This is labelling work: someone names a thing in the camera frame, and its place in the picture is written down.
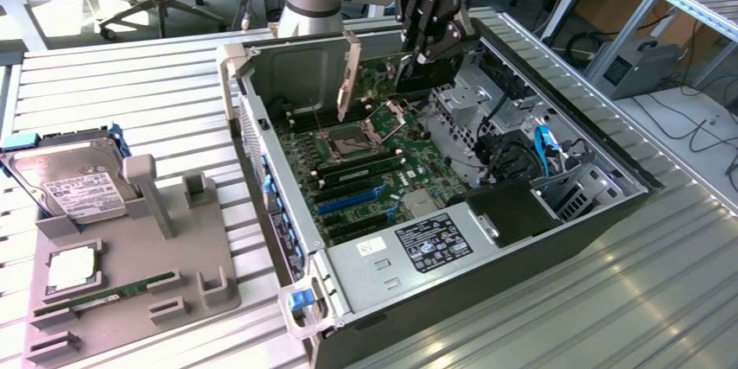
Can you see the green graphics card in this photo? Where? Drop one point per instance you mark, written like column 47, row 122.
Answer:
column 375, row 75

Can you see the silver disk bay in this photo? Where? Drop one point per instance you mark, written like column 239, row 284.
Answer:
column 576, row 196
column 460, row 103

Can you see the silver socket cover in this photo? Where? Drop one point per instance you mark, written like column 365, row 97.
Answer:
column 391, row 104

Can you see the green motherboard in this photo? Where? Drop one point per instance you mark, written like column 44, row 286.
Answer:
column 415, row 157

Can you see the thin metal locking lever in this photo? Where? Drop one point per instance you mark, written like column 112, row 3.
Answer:
column 317, row 116

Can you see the black RAM slot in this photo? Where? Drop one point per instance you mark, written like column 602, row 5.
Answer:
column 299, row 116
column 368, row 158
column 368, row 154
column 296, row 111
column 300, row 122
column 303, row 127

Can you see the silver CPU socket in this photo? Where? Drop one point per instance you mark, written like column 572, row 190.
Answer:
column 345, row 144

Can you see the green RAM stick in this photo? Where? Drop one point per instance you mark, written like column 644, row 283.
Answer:
column 104, row 297
column 360, row 172

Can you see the silver chipset heatsink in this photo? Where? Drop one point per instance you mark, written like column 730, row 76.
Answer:
column 423, row 202

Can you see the long black expansion slot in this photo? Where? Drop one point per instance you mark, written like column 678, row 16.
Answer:
column 357, row 221
column 345, row 191
column 363, row 230

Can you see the black plastic shroud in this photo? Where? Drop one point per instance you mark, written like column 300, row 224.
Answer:
column 507, row 213

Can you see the blue expansion slot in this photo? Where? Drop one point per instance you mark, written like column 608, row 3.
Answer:
column 345, row 204

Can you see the blue slot clip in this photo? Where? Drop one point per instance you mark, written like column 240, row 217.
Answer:
column 279, row 205
column 291, row 235
column 265, row 183
column 297, row 255

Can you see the grey power supply unit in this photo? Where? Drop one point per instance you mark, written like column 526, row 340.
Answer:
column 368, row 274

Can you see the black open PC case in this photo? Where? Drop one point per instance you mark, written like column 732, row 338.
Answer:
column 519, row 282

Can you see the blue case latch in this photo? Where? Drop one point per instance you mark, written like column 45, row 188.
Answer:
column 299, row 300

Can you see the hard disk with blue carrier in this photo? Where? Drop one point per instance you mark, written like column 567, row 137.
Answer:
column 75, row 183

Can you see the grey parts rack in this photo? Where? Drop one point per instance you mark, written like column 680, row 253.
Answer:
column 144, row 269

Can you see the silver CPU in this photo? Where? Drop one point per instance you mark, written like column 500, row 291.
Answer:
column 72, row 267

